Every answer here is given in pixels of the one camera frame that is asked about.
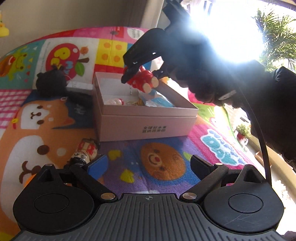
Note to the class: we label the yellow plush toy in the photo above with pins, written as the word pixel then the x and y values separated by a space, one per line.
pixel 4 31

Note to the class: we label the red hooded doll figure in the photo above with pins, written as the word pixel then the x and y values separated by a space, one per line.
pixel 144 80

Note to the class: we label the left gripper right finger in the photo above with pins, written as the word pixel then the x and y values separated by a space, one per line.
pixel 210 177

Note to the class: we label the blue wet wipes pack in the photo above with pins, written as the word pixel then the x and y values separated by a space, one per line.
pixel 155 99

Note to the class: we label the small potted plant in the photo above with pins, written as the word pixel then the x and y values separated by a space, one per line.
pixel 243 131

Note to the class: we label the white power adapter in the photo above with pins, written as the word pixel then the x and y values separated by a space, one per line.
pixel 79 87

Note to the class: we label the small white red bottle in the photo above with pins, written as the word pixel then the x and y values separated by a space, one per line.
pixel 114 101

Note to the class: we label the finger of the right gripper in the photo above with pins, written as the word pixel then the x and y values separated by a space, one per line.
pixel 128 73
pixel 140 55

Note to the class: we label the dark gloved right hand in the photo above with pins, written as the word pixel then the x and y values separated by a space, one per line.
pixel 215 89

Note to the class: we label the black plush toy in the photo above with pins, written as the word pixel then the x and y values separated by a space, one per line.
pixel 52 83

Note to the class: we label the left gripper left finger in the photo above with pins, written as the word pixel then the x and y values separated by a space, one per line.
pixel 86 174

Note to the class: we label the pink cardboard box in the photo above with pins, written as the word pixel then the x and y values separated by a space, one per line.
pixel 133 122

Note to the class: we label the wooden nutcracker figure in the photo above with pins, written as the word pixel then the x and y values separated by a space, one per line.
pixel 86 152

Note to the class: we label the colourful play mat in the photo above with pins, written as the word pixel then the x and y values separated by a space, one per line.
pixel 36 131

